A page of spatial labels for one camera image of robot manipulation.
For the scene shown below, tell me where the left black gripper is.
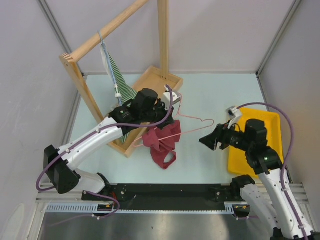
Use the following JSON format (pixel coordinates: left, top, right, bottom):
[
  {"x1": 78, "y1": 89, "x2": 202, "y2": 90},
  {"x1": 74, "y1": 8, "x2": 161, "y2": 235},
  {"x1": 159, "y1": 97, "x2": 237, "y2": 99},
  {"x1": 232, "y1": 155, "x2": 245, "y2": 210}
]
[{"x1": 140, "y1": 98, "x2": 175, "y2": 131}]

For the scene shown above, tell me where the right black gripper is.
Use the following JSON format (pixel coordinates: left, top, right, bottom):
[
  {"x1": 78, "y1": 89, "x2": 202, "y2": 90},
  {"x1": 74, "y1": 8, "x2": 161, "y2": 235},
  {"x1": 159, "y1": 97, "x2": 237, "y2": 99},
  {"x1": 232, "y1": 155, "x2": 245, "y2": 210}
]
[{"x1": 199, "y1": 119, "x2": 252, "y2": 151}]

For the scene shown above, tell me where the pink wire hanger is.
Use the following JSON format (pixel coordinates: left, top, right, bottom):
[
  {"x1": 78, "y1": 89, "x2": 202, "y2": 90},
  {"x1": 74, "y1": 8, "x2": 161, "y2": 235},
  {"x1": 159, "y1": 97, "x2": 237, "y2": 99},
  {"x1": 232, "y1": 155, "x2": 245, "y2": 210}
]
[{"x1": 132, "y1": 93, "x2": 215, "y2": 148}]

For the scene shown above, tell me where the red tank top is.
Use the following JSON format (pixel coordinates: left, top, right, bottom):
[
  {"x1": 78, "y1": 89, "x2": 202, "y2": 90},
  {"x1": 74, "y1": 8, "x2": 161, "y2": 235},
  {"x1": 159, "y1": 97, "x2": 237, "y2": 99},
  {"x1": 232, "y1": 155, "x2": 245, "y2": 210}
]
[{"x1": 142, "y1": 120, "x2": 182, "y2": 170}]

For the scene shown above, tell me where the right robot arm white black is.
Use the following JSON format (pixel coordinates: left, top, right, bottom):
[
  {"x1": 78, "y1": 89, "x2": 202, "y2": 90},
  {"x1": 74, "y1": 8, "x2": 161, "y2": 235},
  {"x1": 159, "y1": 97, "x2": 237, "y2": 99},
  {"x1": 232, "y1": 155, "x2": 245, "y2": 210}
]
[{"x1": 199, "y1": 119, "x2": 320, "y2": 240}]

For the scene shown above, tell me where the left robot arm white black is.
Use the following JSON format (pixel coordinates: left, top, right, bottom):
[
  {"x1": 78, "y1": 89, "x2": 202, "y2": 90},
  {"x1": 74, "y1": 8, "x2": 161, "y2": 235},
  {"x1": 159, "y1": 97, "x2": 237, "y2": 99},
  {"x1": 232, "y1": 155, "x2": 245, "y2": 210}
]
[{"x1": 43, "y1": 85, "x2": 180, "y2": 200}]

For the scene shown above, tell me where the blue hanger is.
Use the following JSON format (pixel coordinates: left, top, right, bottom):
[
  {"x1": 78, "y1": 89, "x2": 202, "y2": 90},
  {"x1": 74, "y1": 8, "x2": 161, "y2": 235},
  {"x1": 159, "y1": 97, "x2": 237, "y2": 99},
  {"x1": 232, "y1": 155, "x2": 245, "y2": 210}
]
[{"x1": 98, "y1": 30, "x2": 128, "y2": 106}]

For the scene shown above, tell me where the wooden clothes rack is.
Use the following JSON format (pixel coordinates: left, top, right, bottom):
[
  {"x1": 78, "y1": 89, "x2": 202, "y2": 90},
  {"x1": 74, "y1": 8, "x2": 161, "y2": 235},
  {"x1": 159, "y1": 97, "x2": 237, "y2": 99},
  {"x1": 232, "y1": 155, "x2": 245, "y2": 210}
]
[{"x1": 59, "y1": 0, "x2": 184, "y2": 159}]

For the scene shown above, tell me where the green striped garment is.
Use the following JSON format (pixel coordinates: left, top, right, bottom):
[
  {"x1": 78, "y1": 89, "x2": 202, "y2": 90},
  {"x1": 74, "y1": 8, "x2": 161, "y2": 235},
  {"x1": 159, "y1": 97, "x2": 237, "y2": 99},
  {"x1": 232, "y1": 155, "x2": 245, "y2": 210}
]
[{"x1": 100, "y1": 44, "x2": 141, "y2": 145}]

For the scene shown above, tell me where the yellow plastic tray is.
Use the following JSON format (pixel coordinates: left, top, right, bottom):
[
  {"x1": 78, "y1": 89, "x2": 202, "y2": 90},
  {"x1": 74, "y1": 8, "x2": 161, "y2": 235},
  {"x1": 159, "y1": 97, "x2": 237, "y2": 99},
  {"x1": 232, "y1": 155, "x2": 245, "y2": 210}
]
[{"x1": 227, "y1": 107, "x2": 284, "y2": 178}]

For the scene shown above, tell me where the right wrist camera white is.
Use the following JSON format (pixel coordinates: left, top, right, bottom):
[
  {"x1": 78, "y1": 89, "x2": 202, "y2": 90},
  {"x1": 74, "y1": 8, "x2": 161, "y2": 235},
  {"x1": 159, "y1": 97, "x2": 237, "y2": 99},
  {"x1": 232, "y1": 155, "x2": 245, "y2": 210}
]
[{"x1": 226, "y1": 106, "x2": 242, "y2": 129}]

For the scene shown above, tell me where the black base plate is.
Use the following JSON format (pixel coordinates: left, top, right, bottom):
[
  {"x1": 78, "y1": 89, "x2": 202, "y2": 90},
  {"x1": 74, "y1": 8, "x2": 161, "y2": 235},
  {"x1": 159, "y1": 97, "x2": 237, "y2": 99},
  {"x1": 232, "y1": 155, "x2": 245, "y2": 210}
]
[{"x1": 81, "y1": 183, "x2": 251, "y2": 218}]

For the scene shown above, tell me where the white cable duct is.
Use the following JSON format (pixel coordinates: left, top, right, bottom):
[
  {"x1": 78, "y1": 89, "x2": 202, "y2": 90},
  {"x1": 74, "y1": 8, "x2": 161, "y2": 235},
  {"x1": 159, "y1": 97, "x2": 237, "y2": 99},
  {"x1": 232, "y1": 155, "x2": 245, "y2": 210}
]
[{"x1": 45, "y1": 203, "x2": 235, "y2": 215}]

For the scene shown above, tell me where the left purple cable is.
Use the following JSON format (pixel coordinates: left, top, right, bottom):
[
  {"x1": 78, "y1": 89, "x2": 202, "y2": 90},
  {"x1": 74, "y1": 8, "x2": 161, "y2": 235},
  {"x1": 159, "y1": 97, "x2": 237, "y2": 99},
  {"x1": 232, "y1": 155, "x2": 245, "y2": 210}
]
[{"x1": 35, "y1": 85, "x2": 175, "y2": 216}]

